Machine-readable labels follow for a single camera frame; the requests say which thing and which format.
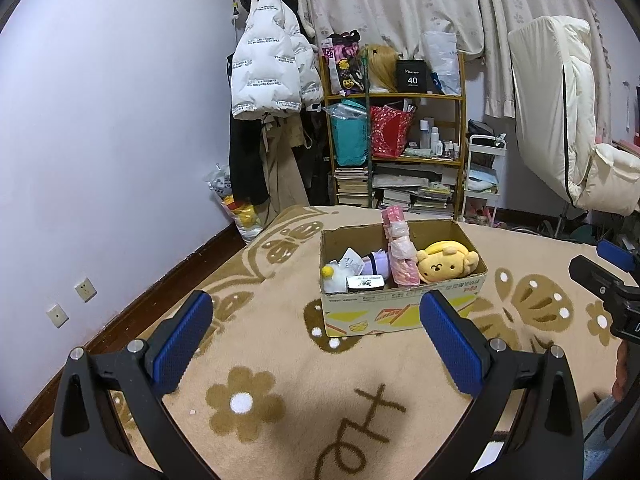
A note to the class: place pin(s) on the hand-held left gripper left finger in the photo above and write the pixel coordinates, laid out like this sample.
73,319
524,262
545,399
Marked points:
180,345

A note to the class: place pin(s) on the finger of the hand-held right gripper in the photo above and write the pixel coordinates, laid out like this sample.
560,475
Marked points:
617,256

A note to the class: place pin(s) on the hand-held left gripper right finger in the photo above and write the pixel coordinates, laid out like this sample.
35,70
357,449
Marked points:
452,345

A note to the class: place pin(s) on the yellow plush toy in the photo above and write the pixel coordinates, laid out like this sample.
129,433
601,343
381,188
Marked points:
445,262

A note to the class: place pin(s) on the printed cardboard box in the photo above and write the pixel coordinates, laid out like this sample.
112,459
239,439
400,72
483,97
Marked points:
360,310

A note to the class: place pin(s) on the pink packet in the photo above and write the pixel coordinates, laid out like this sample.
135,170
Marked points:
402,255

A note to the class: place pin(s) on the white and purple plush doll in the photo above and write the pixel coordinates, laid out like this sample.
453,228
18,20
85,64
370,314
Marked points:
357,265

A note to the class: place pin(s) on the person's right hand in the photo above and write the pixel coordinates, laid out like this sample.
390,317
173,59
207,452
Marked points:
623,370

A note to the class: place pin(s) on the beige flower blanket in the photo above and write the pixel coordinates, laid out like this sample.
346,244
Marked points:
280,350

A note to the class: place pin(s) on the small black and white box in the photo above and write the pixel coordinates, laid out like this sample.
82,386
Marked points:
365,284

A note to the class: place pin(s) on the person's blue-grey clothing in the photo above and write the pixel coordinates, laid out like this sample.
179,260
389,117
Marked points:
597,435

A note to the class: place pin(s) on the plastic bag of toys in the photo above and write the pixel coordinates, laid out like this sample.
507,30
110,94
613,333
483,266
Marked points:
240,215

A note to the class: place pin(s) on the white trolley cart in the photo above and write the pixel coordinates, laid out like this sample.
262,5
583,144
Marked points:
482,180

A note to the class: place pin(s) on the messy pile of books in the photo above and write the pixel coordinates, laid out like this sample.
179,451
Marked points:
415,187

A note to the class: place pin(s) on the stack of books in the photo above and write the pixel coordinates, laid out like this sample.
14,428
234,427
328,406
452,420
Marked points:
352,187

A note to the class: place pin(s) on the dark hanging garment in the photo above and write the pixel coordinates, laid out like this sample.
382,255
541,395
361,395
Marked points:
247,160

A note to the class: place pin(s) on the group of toiletry bottles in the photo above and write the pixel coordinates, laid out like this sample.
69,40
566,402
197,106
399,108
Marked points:
435,142

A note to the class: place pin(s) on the green pole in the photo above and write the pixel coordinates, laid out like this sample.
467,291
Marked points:
368,160

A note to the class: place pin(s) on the beige hanging garment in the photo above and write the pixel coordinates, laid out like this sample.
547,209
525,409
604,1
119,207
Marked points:
285,160

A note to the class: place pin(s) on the red patterned bag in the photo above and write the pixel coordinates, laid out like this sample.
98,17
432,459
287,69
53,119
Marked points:
390,132

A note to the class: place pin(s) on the black hanging garment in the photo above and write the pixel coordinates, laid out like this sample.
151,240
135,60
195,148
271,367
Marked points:
317,160

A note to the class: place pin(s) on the teal bag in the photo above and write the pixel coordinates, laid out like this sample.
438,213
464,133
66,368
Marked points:
349,137

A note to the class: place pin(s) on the wooden shelf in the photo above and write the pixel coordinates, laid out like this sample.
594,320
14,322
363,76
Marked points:
390,97

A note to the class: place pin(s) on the clear plastic bag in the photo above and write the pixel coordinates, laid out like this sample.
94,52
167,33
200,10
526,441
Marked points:
442,62

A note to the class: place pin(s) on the black gift box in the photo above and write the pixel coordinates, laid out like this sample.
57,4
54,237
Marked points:
412,76

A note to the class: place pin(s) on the blonde wig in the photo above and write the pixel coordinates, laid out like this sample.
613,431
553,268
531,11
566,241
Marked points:
385,67

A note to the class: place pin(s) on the pink and black printed bag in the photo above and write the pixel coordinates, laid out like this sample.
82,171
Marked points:
342,67

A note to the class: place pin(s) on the white puffer jacket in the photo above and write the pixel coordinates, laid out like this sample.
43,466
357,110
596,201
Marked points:
270,60

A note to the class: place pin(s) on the floral white curtain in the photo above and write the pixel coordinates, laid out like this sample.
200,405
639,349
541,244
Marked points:
425,0

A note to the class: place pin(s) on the dark chair frame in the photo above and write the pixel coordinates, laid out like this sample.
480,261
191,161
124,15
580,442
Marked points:
570,220

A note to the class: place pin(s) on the white wall socket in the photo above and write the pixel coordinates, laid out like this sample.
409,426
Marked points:
57,315
85,289

